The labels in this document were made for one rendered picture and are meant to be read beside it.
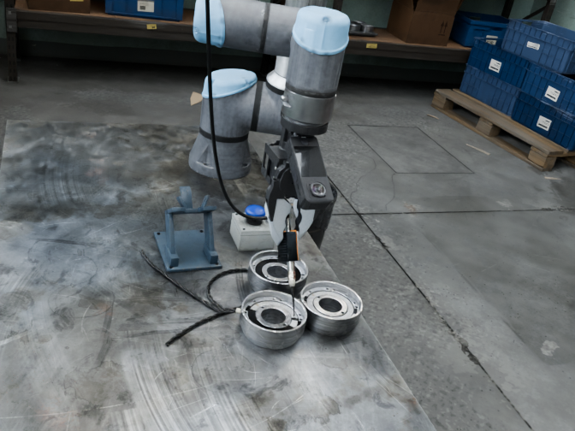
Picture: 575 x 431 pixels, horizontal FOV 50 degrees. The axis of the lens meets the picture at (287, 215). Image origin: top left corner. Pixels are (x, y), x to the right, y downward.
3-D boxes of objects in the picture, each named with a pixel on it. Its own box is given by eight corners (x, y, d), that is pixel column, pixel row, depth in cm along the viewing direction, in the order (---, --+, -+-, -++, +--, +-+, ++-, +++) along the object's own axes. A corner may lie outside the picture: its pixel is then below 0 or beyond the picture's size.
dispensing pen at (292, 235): (291, 315, 96) (283, 209, 97) (281, 314, 100) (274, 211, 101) (304, 315, 97) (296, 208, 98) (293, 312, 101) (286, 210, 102)
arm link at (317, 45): (350, 9, 88) (356, 22, 81) (334, 84, 94) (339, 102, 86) (295, 0, 88) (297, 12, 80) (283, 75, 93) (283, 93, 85)
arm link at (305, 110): (345, 99, 88) (292, 97, 85) (338, 129, 90) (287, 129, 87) (323, 82, 94) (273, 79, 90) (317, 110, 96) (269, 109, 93)
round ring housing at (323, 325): (360, 308, 109) (365, 289, 107) (354, 345, 99) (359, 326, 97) (302, 293, 110) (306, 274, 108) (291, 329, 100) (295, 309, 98)
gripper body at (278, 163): (301, 174, 103) (315, 106, 97) (323, 199, 96) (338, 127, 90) (258, 175, 100) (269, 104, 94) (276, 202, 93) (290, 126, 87)
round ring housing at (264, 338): (309, 320, 103) (313, 301, 101) (293, 360, 94) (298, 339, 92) (249, 303, 105) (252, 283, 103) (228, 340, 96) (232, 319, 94)
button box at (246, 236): (273, 250, 121) (276, 228, 118) (238, 250, 118) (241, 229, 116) (261, 227, 127) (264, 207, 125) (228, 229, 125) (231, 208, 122)
